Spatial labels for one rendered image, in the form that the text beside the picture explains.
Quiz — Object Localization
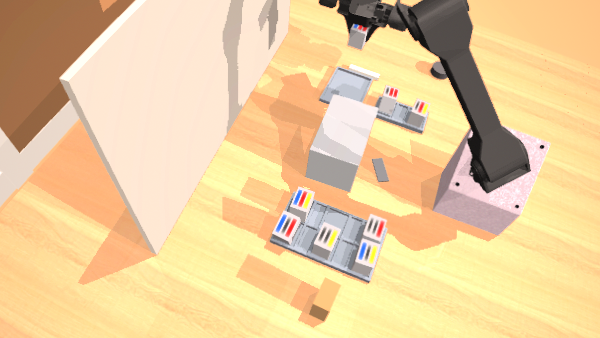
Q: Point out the orange rectangular block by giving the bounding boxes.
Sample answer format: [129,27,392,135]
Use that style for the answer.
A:
[309,277,342,322]

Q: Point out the dark grey short cylinder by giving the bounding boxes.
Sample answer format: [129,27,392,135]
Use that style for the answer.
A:
[430,61,448,80]

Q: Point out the white flat bar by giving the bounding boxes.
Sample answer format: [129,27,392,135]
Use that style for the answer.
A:
[349,64,380,81]

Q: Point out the beige flat panel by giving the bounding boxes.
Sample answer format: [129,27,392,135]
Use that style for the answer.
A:
[59,0,290,255]

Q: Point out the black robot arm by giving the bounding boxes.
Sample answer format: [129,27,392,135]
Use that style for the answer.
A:
[347,0,531,194]

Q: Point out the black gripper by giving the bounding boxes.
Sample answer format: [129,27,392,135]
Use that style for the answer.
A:
[319,0,411,42]

